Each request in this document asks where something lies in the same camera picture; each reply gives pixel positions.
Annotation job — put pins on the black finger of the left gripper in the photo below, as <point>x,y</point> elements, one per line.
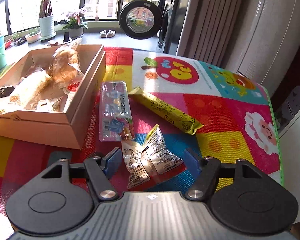
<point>6,91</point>

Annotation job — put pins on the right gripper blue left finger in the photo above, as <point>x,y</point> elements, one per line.
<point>111,162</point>

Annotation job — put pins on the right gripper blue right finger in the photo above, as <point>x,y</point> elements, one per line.
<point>192,161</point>

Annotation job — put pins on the small crinkled snack packet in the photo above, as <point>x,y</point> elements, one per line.
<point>149,161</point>

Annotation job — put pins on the round bread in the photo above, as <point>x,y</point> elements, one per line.
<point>29,88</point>

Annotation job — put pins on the long bread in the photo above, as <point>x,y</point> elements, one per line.
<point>65,65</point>

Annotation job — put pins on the red white spoon-shaped package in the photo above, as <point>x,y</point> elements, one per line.
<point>58,101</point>

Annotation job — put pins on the yellow long snack bar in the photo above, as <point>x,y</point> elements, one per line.
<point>171,114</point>

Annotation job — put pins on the purple toothbrush blister pack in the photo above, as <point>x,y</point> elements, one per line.
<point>115,117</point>

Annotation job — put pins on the open cardboard box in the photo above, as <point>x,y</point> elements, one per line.
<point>52,128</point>

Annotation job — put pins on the colourful cartoon play mat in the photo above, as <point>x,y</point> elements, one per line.
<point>236,116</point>

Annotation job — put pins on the low white planter bowl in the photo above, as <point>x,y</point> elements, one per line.
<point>33,36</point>

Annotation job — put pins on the tall plant in white pot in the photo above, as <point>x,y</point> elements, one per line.
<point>46,20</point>

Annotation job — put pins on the white tissue box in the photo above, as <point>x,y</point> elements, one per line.
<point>67,37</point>

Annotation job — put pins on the purple flowers in grey pot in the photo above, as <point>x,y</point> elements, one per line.
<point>75,25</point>

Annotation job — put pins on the pair of small white shoes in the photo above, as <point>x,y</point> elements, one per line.
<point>107,34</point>

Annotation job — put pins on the beige pleated curtain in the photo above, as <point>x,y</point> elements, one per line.
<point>207,29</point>

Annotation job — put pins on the black washing machine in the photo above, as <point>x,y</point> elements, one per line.
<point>169,10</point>

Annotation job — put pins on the white cabinet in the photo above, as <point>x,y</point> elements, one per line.
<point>264,41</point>

